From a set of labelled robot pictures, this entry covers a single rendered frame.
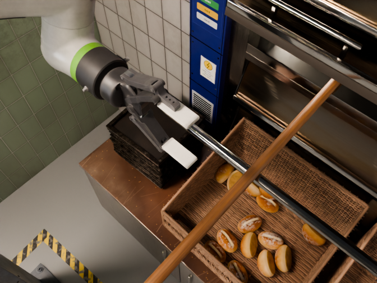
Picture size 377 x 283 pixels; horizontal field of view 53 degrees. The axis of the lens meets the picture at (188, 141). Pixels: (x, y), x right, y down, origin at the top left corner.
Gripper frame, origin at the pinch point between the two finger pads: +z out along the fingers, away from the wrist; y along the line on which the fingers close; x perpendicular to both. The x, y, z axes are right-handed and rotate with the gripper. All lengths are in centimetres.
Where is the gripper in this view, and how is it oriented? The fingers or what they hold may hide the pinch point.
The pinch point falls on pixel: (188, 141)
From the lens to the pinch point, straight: 67.8
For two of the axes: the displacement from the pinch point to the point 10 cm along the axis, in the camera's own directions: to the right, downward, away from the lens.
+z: 7.3, 5.8, -3.6
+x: -6.8, 6.2, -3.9
